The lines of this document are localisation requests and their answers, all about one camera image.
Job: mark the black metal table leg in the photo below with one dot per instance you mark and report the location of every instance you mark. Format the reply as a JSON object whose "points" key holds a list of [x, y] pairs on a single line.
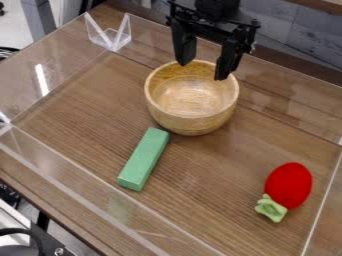
{"points": [[43, 221]]}

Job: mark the clear acrylic corner bracket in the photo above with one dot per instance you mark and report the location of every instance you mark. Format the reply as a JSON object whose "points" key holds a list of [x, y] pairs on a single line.
{"points": [[110, 38]]}

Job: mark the red plush strawberry toy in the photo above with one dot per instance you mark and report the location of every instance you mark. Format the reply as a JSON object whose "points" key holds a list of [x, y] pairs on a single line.
{"points": [[287, 187]]}

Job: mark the light brown wooden bowl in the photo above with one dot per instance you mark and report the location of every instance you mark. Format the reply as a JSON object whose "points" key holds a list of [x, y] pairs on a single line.
{"points": [[187, 101]]}

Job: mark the green rectangular stick block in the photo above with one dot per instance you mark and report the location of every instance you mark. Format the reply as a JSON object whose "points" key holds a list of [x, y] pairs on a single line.
{"points": [[136, 170]]}

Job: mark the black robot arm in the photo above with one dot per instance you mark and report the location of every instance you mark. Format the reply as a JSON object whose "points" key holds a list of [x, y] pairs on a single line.
{"points": [[218, 21]]}

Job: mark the clear acrylic tray wall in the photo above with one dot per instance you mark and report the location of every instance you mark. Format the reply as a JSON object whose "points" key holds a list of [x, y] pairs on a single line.
{"points": [[75, 117]]}

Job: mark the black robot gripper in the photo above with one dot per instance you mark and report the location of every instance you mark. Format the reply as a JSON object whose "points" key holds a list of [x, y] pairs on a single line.
{"points": [[218, 21]]}

